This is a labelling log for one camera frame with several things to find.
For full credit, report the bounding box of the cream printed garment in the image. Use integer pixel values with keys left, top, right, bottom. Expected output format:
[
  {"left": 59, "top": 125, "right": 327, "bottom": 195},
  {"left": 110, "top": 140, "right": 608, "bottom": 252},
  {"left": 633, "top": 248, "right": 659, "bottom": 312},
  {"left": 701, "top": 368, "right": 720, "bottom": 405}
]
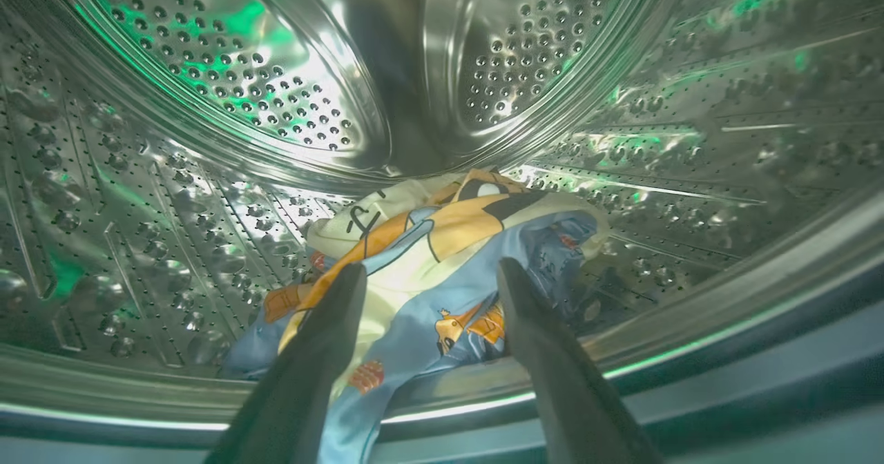
[{"left": 280, "top": 168, "right": 610, "bottom": 382}]

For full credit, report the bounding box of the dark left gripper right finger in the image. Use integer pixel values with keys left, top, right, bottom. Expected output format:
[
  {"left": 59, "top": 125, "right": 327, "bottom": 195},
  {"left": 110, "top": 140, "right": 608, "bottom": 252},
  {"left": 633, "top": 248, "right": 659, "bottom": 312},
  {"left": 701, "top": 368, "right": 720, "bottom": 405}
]
[{"left": 497, "top": 257, "right": 664, "bottom": 464}]

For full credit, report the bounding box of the steel washing machine drum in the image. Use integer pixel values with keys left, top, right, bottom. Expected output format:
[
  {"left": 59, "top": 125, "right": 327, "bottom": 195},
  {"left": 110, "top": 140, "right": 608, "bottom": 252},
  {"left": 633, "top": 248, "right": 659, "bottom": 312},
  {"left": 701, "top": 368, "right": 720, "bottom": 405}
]
[{"left": 0, "top": 0, "right": 884, "bottom": 423}]

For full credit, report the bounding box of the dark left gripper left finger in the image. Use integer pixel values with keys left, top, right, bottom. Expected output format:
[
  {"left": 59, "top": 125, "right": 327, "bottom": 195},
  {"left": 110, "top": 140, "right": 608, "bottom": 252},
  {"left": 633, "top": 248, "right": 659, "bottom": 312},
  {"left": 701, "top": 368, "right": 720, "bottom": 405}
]
[{"left": 207, "top": 264, "right": 368, "bottom": 464}]

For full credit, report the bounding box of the blue bear print garment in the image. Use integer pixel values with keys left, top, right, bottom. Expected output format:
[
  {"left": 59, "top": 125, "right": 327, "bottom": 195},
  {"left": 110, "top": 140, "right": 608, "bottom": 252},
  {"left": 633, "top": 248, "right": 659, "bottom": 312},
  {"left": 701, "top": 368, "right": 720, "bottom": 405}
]
[{"left": 221, "top": 209, "right": 598, "bottom": 464}]

